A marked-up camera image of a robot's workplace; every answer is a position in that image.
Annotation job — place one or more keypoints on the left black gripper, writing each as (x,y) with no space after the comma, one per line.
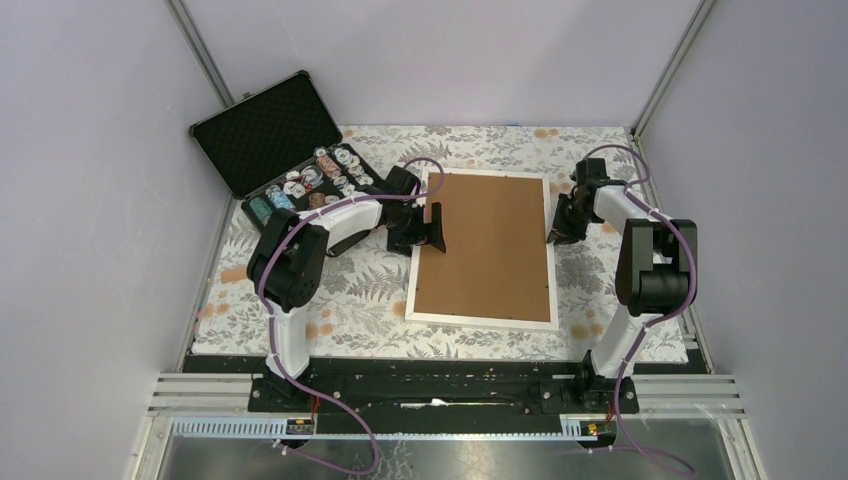
(431,232)

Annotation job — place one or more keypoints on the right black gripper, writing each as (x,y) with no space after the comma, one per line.
(560,233)

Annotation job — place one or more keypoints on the brown cardboard backing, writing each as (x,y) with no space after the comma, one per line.
(487,245)

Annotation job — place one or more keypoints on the white picture frame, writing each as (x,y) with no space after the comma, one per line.
(477,322)

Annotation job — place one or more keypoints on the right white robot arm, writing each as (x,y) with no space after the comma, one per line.
(655,278)

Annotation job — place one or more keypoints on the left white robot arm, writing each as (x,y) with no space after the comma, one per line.
(287,263)

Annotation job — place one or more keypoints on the floral tablecloth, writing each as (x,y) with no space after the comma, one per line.
(359,309)

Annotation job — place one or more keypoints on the black poker chip case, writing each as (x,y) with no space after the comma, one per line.
(255,143)

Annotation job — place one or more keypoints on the brown tape piece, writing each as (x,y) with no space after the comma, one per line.
(234,275)

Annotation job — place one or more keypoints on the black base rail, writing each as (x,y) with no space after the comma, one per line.
(443,396)

